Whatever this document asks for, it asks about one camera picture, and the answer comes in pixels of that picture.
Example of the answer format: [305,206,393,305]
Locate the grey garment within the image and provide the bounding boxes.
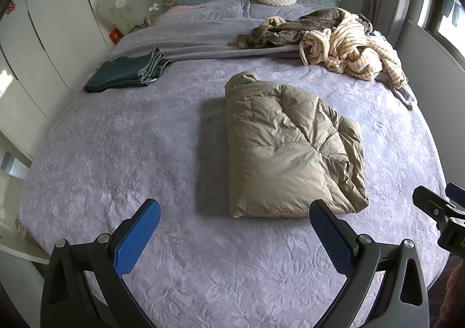
[378,70,416,110]

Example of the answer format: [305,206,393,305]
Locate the white standing fan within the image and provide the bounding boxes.
[99,0,139,33]

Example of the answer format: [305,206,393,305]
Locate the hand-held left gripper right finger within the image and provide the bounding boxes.
[309,199,430,328]

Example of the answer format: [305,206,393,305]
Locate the white bedside table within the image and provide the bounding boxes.
[0,237,51,314]

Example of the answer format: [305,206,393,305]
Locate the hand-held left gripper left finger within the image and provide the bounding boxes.
[41,199,161,328]

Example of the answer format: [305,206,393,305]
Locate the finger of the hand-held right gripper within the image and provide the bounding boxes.
[412,186,455,230]
[445,183,465,211]

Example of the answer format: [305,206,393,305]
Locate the grey fleece blanket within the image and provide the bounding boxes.
[112,17,313,63]

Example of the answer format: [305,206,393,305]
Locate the beige puffer jacket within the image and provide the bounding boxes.
[223,71,369,219]

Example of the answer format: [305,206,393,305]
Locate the brown fleece garment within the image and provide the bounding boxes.
[237,7,375,49]

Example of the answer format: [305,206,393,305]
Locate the folded blue jeans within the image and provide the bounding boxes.
[84,46,173,93]

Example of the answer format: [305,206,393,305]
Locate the white wardrobe doors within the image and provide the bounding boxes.
[0,0,113,161]

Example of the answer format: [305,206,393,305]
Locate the window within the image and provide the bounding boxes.
[418,0,465,45]

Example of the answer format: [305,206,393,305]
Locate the cream striped robe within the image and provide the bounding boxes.
[260,10,407,89]

